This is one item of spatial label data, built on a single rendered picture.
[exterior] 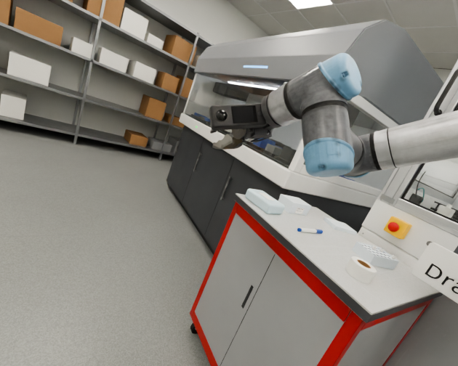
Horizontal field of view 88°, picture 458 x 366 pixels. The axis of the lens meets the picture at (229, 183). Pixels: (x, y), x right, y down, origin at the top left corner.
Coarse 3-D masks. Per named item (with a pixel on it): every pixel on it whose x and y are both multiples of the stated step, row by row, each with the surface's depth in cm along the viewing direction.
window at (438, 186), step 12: (432, 168) 97; (444, 168) 94; (456, 168) 91; (420, 180) 100; (432, 180) 97; (444, 180) 94; (456, 180) 91; (408, 192) 103; (420, 192) 99; (432, 192) 96; (444, 192) 93; (456, 192) 90; (420, 204) 99; (432, 204) 96; (444, 204) 92; (456, 204) 90; (456, 216) 89
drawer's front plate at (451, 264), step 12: (432, 252) 67; (444, 252) 64; (420, 264) 68; (444, 264) 64; (456, 264) 62; (420, 276) 68; (432, 276) 66; (444, 276) 64; (456, 276) 62; (444, 288) 63; (456, 288) 61; (456, 300) 61
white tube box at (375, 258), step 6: (354, 246) 87; (360, 246) 85; (366, 246) 87; (372, 246) 89; (360, 252) 84; (366, 252) 82; (372, 252) 82; (378, 252) 85; (384, 252) 88; (366, 258) 82; (372, 258) 80; (378, 258) 80; (384, 258) 81; (390, 258) 84; (372, 264) 81; (378, 264) 81; (384, 264) 82; (390, 264) 83; (396, 264) 84
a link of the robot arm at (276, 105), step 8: (280, 88) 45; (272, 96) 46; (280, 96) 44; (272, 104) 45; (280, 104) 44; (272, 112) 46; (280, 112) 45; (288, 112) 44; (280, 120) 46; (288, 120) 46; (296, 120) 46
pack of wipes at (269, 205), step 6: (246, 192) 99; (252, 192) 97; (258, 192) 98; (264, 192) 101; (252, 198) 96; (258, 198) 94; (264, 198) 93; (270, 198) 96; (258, 204) 93; (264, 204) 91; (270, 204) 89; (276, 204) 91; (282, 204) 95; (264, 210) 91; (270, 210) 90; (276, 210) 92; (282, 210) 94
